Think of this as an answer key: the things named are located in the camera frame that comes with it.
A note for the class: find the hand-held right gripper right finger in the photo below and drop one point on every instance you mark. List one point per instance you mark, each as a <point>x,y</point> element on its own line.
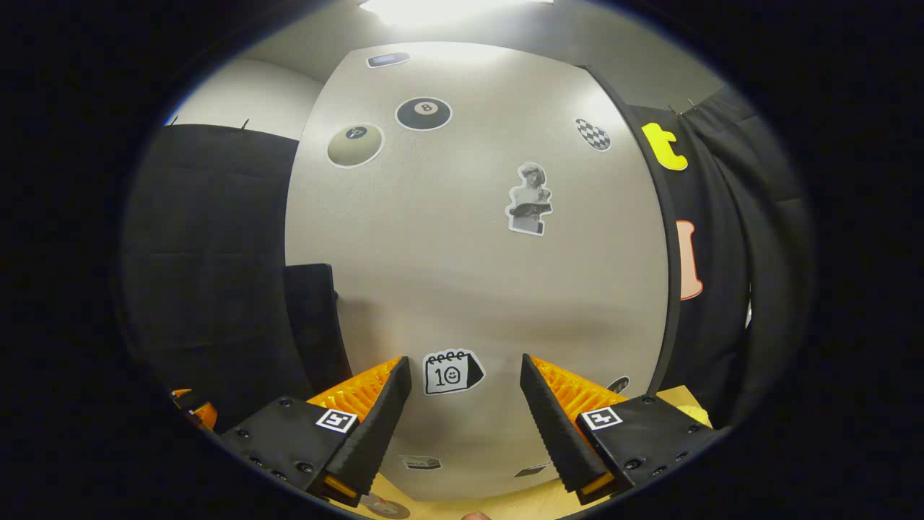
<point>552,433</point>

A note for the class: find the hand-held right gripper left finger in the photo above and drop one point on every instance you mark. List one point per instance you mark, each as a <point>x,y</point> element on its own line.
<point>372,433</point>

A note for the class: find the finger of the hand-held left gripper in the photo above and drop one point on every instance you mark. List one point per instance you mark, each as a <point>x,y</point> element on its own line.
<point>198,412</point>

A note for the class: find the round grey coaster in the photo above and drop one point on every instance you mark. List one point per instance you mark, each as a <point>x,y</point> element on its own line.
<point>386,508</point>

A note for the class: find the grey cabinet door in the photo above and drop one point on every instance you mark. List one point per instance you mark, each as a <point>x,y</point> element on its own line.
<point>447,289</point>

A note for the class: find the black backdrop cloth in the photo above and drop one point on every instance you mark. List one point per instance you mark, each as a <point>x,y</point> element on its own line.
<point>209,253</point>

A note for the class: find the ceiling light panel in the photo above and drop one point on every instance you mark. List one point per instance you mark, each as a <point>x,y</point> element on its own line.
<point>455,9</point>

